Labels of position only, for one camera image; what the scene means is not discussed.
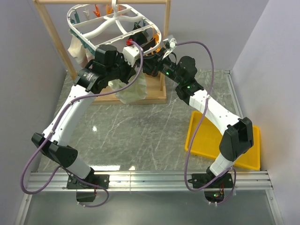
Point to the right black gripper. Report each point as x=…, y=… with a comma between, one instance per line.
x=152, y=64

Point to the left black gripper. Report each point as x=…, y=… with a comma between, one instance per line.
x=131, y=71

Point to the pale green white underwear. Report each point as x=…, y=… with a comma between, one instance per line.
x=137, y=91

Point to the white round clip hanger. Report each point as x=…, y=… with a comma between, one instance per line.
x=122, y=16

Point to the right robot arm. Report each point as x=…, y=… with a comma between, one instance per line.
x=236, y=132

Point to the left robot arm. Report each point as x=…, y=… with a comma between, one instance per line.
x=108, y=65

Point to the black striped underwear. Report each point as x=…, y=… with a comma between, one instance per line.
x=144, y=39

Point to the orange right clip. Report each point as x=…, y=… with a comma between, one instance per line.
x=157, y=39

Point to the beige pink underwear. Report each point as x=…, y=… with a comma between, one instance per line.
x=81, y=55

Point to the yellow plastic tray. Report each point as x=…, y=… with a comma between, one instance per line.
x=207, y=140

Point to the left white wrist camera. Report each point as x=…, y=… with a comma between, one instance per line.
x=131, y=52

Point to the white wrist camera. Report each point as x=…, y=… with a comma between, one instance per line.
x=170, y=44
x=131, y=52

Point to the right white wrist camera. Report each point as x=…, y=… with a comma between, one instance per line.
x=170, y=44

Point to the aluminium mounting rail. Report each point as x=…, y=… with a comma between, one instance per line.
x=147, y=181

